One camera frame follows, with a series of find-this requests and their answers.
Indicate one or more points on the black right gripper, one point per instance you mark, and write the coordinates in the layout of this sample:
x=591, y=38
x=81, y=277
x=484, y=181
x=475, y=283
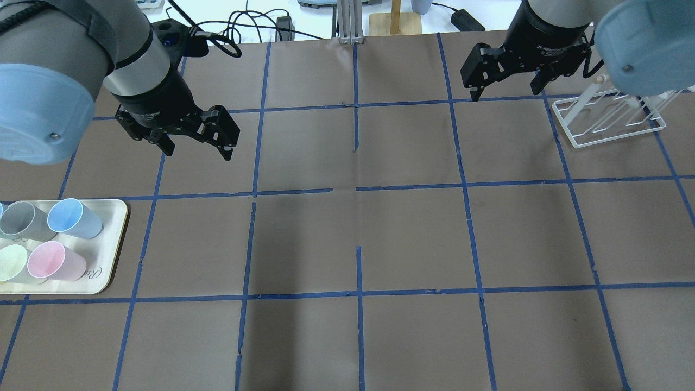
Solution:
x=548, y=37

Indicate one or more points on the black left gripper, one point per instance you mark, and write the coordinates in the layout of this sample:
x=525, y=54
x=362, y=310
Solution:
x=160, y=102

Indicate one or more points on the light blue plastic cup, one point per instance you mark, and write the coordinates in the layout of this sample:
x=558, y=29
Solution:
x=71, y=217

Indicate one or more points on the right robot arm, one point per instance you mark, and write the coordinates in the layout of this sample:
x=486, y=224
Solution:
x=645, y=46

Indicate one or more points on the blue cup on desk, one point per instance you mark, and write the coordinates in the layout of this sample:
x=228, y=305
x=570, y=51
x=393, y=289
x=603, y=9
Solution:
x=421, y=7

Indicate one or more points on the pink plastic cup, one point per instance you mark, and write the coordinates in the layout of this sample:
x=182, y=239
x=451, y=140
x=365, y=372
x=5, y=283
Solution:
x=55, y=261

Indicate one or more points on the grey plastic cup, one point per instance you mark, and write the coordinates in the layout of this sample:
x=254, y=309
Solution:
x=25, y=220

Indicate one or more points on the pale green plastic cup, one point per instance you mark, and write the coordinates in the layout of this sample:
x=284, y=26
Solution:
x=14, y=266

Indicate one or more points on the black power adapter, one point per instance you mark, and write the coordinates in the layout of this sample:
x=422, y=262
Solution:
x=465, y=22

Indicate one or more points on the wooden mug tree stand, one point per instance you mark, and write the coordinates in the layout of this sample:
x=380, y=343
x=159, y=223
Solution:
x=396, y=22

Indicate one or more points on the cream plastic tray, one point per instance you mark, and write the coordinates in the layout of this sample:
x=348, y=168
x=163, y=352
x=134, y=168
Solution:
x=99, y=253

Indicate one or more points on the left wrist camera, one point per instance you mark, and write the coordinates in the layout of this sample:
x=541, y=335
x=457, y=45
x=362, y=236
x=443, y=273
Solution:
x=180, y=40

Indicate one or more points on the white wire cup rack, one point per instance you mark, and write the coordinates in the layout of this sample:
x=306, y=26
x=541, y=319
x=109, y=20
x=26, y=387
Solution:
x=603, y=114

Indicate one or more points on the aluminium frame post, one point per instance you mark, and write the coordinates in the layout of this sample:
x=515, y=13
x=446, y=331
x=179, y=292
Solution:
x=349, y=22

